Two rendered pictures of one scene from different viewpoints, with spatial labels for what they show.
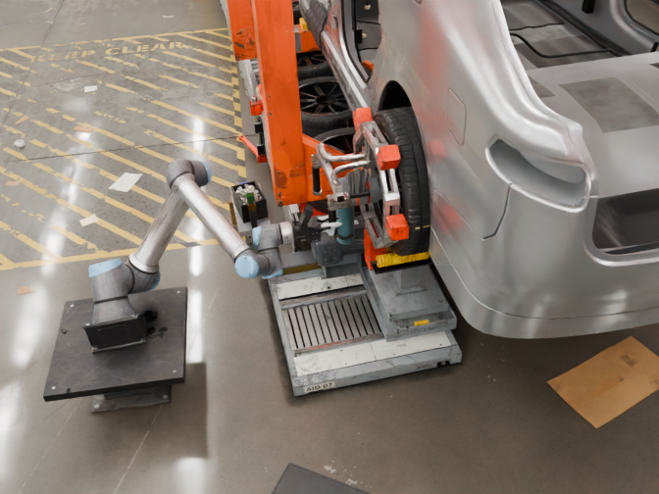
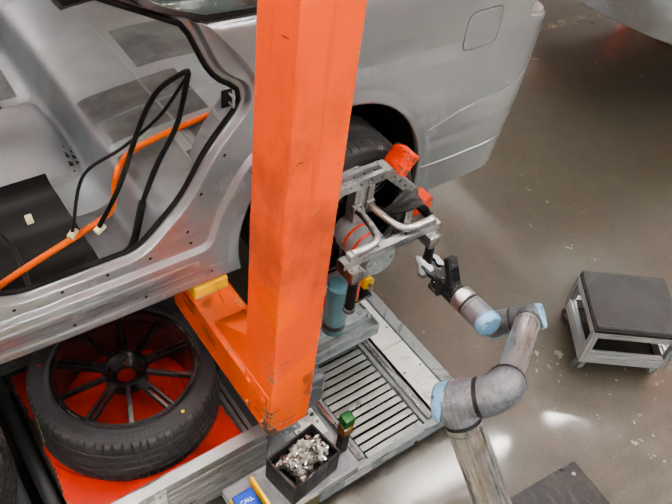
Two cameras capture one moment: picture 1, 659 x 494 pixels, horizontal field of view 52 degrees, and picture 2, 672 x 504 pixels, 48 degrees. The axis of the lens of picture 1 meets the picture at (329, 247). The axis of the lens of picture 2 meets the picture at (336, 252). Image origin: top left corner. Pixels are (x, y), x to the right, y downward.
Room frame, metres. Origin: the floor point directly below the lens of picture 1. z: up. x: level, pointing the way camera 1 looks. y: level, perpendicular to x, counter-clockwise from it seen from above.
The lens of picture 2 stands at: (3.56, 1.46, 2.73)
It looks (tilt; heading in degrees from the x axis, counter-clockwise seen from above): 45 degrees down; 239
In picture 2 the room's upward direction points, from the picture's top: 9 degrees clockwise
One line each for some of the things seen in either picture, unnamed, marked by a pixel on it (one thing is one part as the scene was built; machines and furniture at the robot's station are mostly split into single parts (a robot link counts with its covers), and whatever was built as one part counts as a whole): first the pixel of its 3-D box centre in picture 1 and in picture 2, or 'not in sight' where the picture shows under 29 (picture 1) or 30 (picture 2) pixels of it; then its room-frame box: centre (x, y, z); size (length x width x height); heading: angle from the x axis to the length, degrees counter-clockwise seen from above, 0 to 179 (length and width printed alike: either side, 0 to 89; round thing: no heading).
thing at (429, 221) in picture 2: (353, 168); (402, 205); (2.39, -0.12, 1.03); 0.19 x 0.18 x 0.11; 101
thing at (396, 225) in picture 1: (396, 227); (416, 202); (2.20, -0.28, 0.85); 0.09 x 0.08 x 0.07; 11
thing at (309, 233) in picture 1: (306, 230); (447, 284); (2.27, 0.10, 0.80); 0.12 x 0.08 x 0.09; 101
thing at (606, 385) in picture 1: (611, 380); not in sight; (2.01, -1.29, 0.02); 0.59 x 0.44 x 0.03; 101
